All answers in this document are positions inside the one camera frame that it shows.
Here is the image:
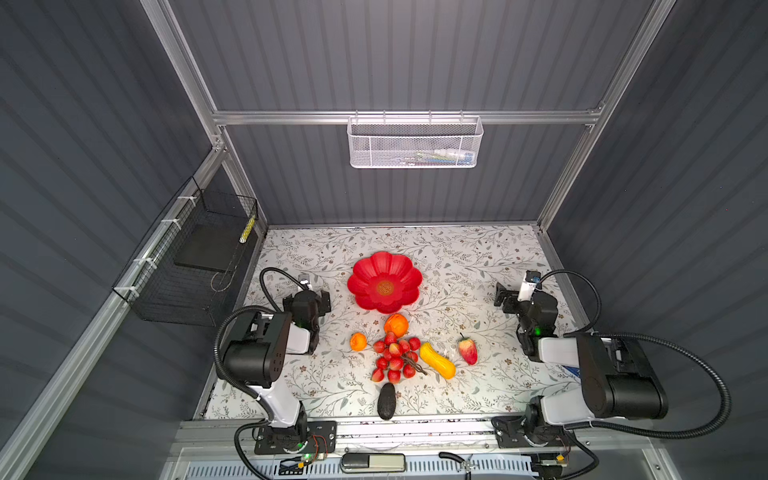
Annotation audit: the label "red flower-shaped fruit bowl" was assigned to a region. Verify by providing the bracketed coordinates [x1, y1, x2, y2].
[347, 251, 423, 314]

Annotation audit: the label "white wire mesh basket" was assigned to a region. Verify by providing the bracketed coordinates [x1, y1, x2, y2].
[346, 113, 484, 169]

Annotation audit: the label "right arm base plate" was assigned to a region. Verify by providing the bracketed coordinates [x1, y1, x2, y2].
[491, 415, 572, 449]

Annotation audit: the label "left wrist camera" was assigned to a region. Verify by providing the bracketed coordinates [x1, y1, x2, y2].
[298, 273, 312, 289]

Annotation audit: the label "yellow marker in black basket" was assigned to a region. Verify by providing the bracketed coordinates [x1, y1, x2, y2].
[239, 215, 256, 244]

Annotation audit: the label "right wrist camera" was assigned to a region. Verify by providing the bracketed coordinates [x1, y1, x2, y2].
[517, 270, 542, 302]

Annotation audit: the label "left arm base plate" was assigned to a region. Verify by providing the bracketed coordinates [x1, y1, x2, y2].
[253, 421, 338, 455]

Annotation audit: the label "large orange fake fruit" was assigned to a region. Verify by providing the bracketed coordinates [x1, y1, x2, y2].
[384, 314, 409, 338]

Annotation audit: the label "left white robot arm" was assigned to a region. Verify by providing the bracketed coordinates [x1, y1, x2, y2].
[213, 267, 332, 451]

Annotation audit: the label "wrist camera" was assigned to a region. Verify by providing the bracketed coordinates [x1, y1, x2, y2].
[517, 270, 542, 302]
[298, 273, 312, 289]

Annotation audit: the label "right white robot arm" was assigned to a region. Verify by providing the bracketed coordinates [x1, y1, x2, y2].
[492, 270, 732, 447]

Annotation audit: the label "markers in white basket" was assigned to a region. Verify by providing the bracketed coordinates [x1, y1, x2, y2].
[389, 149, 476, 167]

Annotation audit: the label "small orange fake fruit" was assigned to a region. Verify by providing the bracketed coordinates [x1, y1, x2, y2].
[349, 332, 368, 352]

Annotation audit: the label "grey pedal box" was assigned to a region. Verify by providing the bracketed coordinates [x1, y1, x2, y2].
[340, 452, 406, 474]

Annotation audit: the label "black wire mesh basket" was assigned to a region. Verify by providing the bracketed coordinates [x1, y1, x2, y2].
[113, 180, 260, 327]

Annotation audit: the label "dark fake avocado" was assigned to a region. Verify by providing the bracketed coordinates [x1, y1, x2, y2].
[376, 383, 397, 421]

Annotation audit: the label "red fake strawberry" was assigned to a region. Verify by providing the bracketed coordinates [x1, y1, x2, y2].
[457, 336, 479, 365]

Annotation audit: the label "yellow fake squash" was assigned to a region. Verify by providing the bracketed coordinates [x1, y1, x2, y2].
[419, 342, 456, 380]

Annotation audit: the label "red fake berry cluster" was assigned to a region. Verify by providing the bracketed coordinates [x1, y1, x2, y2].
[371, 332, 426, 383]

